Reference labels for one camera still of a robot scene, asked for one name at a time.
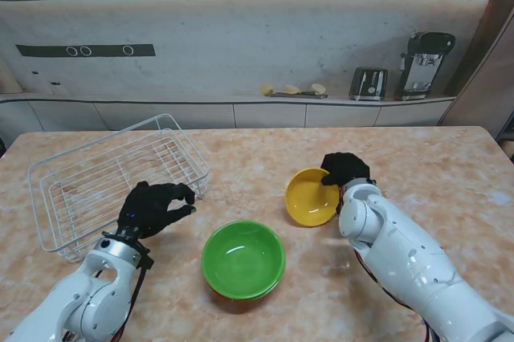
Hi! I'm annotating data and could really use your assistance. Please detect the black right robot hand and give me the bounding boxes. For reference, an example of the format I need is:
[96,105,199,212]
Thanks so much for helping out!
[320,152,377,193]

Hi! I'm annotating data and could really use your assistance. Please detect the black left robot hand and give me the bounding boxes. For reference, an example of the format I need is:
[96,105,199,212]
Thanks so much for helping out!
[116,181,197,239]

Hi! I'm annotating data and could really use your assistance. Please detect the yellow plastic bowl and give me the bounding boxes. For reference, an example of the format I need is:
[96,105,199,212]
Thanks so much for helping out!
[284,167,341,229]

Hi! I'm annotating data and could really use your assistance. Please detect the green plastic bowl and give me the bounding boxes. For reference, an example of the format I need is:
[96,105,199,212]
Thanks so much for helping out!
[201,220,287,299]
[204,269,286,302]

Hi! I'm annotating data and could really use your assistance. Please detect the red plastic bowl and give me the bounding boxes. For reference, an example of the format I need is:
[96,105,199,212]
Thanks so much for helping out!
[210,290,268,304]

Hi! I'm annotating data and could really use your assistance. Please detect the black toaster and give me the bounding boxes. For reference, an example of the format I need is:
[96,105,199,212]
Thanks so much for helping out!
[348,67,389,102]

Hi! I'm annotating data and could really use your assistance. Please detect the dark serving board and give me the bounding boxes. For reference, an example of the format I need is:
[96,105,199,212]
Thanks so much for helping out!
[269,92,328,100]

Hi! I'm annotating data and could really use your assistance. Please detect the white counter cabinets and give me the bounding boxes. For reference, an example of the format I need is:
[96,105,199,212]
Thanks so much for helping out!
[0,92,459,132]

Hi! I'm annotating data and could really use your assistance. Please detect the black silver coffee machine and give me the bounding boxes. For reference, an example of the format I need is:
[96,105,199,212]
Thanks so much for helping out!
[394,29,456,102]

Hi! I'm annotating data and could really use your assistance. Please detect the white wire dish rack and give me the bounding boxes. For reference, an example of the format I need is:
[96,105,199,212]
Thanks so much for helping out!
[27,112,211,264]

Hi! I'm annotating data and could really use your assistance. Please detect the red black left arm cable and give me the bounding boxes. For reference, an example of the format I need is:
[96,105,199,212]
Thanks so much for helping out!
[102,241,154,342]

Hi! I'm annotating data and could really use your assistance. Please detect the black wall strip with rings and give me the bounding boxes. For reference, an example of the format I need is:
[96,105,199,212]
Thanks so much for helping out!
[15,43,156,58]

